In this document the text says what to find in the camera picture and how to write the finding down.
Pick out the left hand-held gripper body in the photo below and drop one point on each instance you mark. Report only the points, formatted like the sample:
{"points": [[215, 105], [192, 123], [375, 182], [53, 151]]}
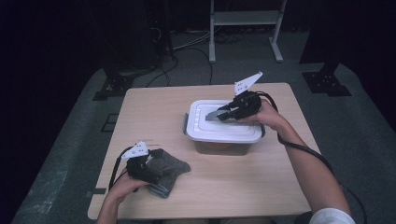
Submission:
{"points": [[140, 169]]}

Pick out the translucent brown storage box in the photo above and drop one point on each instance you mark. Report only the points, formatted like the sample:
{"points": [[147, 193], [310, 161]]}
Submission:
{"points": [[222, 149]]}

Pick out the person's right hand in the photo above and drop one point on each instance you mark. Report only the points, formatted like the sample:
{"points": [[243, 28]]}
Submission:
{"points": [[269, 116]]}

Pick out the black tape strip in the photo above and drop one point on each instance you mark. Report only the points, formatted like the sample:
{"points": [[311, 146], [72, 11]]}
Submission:
{"points": [[96, 192]]}

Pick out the grey fluffy towel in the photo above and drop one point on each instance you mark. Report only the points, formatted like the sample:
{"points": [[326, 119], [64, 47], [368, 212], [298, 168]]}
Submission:
{"points": [[172, 171]]}

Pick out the person's white shirt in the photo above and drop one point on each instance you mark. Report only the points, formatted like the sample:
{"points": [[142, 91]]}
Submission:
{"points": [[333, 217]]}

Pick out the black stand base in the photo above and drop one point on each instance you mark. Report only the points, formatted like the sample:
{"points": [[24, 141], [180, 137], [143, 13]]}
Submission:
{"points": [[327, 82], [115, 85]]}

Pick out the person's left hand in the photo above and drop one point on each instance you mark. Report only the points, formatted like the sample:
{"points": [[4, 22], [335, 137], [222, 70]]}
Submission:
{"points": [[124, 188]]}

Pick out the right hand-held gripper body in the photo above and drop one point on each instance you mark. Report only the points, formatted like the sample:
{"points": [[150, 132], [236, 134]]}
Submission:
{"points": [[247, 104]]}

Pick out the dark equipment rack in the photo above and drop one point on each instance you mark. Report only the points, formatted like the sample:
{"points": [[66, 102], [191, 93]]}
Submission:
{"points": [[162, 28]]}

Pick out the white metal stand frame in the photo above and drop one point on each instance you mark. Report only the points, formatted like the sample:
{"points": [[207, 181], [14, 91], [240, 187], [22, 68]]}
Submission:
{"points": [[246, 18]]}

